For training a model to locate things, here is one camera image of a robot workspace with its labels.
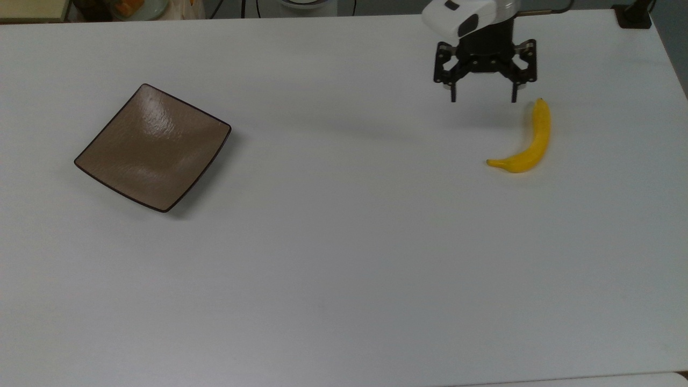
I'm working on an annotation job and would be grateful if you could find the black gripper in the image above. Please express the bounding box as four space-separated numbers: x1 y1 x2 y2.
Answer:
434 19 538 103

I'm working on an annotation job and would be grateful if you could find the yellow banana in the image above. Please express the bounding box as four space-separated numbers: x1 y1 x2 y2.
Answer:
486 98 552 174

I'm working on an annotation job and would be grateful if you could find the brown square ceramic plate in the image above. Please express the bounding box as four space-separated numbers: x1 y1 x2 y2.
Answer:
74 83 232 213

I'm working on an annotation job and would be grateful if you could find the bowl with orange food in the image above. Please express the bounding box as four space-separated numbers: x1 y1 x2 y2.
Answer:
110 0 170 22

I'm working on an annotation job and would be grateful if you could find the light wooden board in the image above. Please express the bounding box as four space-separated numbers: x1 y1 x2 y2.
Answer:
0 0 71 23

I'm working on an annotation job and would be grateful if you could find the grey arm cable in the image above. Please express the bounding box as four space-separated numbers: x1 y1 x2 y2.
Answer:
519 0 575 16

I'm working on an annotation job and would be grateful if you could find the black camera stand base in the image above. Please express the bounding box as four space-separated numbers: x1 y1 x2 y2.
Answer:
613 0 654 29

